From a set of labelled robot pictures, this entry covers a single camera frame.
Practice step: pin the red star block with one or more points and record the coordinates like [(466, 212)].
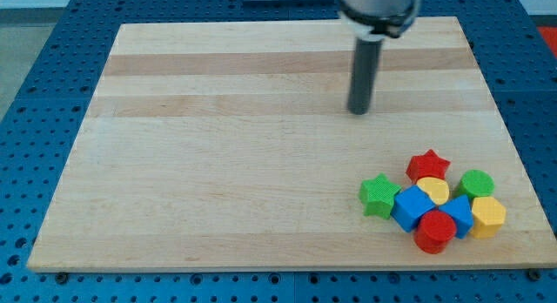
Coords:
[(426, 165)]

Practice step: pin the red cylinder block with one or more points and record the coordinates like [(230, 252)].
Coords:
[(434, 232)]

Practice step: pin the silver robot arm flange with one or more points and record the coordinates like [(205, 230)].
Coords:
[(374, 20)]

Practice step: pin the blue cube block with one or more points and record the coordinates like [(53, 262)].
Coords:
[(409, 206)]

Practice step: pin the blue triangle block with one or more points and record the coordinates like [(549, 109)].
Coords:
[(460, 211)]

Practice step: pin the green star block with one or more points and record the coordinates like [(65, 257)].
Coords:
[(377, 196)]

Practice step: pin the green cylinder block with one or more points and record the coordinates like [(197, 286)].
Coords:
[(474, 184)]

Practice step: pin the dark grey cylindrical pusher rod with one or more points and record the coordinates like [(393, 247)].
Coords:
[(365, 63)]

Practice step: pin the yellow heart block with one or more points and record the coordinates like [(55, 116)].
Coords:
[(437, 189)]

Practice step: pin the light wooden board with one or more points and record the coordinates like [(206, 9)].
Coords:
[(213, 147)]

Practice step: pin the yellow hexagon block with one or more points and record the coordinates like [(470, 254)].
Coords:
[(489, 215)]

